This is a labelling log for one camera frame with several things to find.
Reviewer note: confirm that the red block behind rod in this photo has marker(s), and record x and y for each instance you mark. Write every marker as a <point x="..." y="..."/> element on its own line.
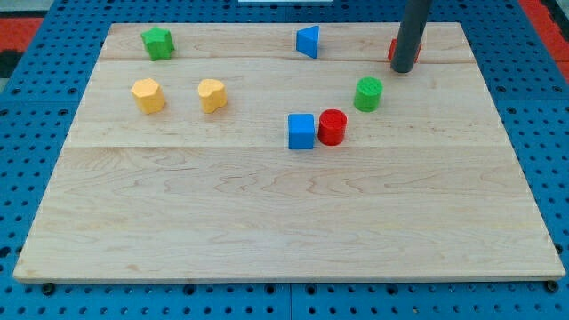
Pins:
<point x="393" y="46"/>

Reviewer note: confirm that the yellow hexagon block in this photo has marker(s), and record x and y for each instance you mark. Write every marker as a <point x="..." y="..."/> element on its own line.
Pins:
<point x="148" y="96"/>

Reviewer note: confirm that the red cylinder block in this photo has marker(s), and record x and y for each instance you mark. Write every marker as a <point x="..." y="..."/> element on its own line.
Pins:
<point x="332" y="125"/>

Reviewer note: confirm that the green cylinder block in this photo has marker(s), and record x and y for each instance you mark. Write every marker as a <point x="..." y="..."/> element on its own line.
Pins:
<point x="368" y="94"/>

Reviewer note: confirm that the green star block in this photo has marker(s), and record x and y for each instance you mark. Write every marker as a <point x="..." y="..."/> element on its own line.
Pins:
<point x="158" y="43"/>

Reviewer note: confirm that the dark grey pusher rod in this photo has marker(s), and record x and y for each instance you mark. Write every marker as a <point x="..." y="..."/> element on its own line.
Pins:
<point x="410" y="34"/>

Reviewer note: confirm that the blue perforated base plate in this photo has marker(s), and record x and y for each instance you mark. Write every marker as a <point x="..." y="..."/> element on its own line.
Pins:
<point x="44" y="90"/>

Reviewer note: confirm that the blue triangle block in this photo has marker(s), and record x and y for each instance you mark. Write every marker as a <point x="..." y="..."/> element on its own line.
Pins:
<point x="307" y="40"/>

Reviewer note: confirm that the blue cube block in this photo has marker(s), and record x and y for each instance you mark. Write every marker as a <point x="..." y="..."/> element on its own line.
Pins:
<point x="301" y="131"/>

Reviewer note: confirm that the light wooden board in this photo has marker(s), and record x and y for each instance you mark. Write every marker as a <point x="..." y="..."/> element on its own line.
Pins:
<point x="426" y="188"/>

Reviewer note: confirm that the yellow heart block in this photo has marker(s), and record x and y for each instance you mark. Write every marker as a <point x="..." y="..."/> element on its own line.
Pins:
<point x="212" y="95"/>

